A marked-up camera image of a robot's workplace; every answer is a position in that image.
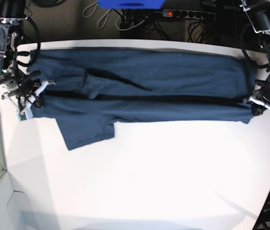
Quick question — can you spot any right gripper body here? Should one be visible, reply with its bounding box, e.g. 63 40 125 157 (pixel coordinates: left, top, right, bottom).
15 81 42 105

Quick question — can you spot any dark blue t-shirt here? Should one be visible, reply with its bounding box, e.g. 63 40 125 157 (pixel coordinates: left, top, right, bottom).
27 49 257 150

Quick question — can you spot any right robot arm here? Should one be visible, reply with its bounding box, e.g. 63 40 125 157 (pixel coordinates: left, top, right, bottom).
0 0 41 106

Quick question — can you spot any blue plastic bin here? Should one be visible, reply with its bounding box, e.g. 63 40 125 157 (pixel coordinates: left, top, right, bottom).
98 0 165 10

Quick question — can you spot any black power strip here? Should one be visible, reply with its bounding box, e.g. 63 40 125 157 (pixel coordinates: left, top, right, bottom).
162 9 216 20

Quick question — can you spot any white looped cable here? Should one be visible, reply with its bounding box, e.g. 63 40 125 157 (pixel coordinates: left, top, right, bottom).
82 0 123 31

